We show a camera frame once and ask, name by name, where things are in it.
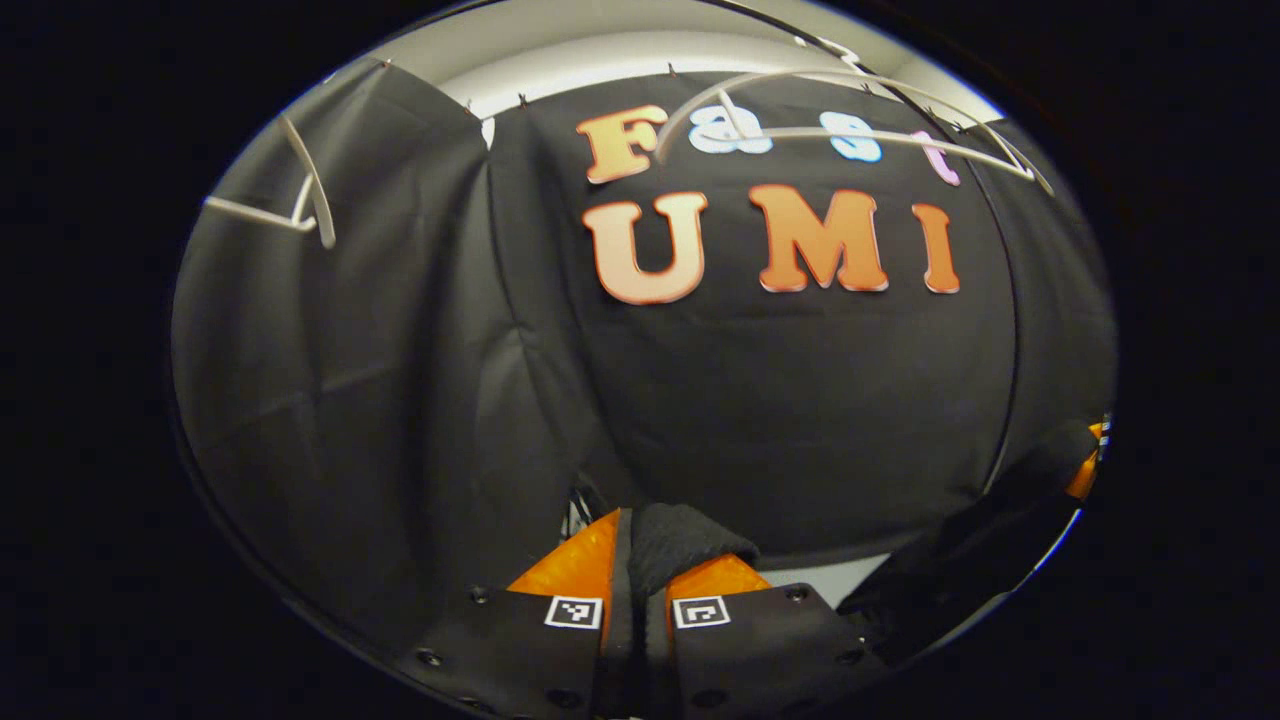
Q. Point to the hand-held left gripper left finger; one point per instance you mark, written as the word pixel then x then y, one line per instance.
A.
pixel 622 640

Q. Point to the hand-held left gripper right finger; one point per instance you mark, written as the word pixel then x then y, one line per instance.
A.
pixel 657 660

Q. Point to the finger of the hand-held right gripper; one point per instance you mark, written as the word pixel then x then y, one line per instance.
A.
pixel 1085 475

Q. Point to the black knit garment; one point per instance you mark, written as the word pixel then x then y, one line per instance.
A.
pixel 690 540

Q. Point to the black metal clothes rack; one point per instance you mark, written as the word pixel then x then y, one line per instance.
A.
pixel 1015 330

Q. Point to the white plastic clothes hanger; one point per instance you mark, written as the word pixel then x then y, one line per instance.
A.
pixel 318 205
pixel 800 132

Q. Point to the black backdrop cloth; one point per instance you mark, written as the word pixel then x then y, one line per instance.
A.
pixel 400 350

